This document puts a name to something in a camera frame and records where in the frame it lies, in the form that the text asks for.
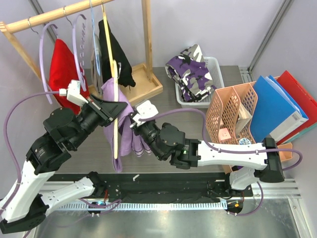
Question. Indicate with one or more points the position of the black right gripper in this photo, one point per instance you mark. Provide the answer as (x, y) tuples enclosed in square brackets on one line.
[(134, 125)]

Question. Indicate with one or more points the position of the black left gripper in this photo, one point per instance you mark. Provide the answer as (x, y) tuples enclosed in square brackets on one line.
[(106, 110)]

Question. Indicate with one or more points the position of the cream white hanger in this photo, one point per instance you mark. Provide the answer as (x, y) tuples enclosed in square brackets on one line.
[(115, 75)]

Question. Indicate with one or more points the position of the purple camouflage trousers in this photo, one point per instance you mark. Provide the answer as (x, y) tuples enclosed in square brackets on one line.
[(188, 70)]

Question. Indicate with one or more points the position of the lilac plastic hanger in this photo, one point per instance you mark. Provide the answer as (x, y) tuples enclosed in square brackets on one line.
[(78, 47)]

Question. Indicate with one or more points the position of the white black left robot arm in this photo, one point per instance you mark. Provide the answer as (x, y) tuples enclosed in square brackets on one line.
[(25, 207)]

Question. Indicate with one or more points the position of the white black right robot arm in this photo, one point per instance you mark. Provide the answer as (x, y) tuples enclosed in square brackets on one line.
[(257, 162)]

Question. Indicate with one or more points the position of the black trousers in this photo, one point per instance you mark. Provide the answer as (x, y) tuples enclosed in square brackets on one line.
[(119, 56)]

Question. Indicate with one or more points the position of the yellow hanger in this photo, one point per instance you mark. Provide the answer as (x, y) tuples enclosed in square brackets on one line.
[(111, 61)]

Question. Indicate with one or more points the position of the grey trousers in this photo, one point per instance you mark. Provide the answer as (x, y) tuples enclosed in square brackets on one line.
[(96, 80)]

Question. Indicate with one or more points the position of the red trousers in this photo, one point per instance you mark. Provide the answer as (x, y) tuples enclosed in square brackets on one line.
[(62, 71)]

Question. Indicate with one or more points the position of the light blue hanger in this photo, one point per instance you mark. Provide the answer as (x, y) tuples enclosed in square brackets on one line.
[(96, 43)]

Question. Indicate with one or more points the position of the lilac hanger with red trousers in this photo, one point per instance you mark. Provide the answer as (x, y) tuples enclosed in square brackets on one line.
[(41, 58)]

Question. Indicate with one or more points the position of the wooden clothes rack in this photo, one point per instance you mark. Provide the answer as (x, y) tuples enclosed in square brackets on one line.
[(147, 86)]

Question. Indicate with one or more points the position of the pink power socket cube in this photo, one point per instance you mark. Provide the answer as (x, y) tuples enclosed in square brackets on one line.
[(224, 135)]

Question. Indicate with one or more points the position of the pink desk organizer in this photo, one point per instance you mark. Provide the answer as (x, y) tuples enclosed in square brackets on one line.
[(232, 108)]

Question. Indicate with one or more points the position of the white plastic basket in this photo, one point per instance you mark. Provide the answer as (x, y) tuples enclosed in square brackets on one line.
[(214, 69)]

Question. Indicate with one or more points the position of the blue folder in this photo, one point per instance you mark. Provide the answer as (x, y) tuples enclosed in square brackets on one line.
[(276, 113)]

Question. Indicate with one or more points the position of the red folder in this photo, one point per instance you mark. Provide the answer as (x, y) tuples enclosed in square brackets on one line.
[(303, 98)]

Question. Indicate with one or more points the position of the teal folder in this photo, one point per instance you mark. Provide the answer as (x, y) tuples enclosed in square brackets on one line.
[(299, 134)]

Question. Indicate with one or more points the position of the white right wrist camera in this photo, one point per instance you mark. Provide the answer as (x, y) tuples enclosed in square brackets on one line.
[(144, 110)]

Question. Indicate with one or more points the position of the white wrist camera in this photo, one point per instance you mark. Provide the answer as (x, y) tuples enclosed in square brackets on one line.
[(144, 110), (72, 93)]

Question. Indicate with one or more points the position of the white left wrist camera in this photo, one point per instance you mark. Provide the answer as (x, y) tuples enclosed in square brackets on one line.
[(72, 93)]

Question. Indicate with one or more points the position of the white slotted cable duct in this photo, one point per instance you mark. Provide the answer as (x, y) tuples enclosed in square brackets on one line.
[(80, 206)]

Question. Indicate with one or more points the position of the aluminium rail frame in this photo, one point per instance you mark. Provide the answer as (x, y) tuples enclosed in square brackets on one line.
[(274, 211)]

